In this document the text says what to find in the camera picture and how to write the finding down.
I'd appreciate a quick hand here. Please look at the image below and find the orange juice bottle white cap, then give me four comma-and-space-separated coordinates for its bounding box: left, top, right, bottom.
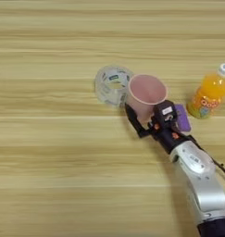
185, 62, 225, 120

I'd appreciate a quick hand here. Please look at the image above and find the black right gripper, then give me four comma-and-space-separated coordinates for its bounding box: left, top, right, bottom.
124, 103, 193, 156

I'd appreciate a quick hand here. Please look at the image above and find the clear packing tape roll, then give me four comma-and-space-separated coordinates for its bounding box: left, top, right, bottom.
93, 64, 135, 108

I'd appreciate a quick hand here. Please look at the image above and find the pink plastic cup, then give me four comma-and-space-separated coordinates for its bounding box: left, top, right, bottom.
126, 73, 169, 125

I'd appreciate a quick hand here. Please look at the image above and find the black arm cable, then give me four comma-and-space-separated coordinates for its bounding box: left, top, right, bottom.
190, 134, 225, 183

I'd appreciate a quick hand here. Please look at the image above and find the purple rectangular block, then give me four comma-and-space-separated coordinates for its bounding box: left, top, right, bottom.
173, 103, 193, 133

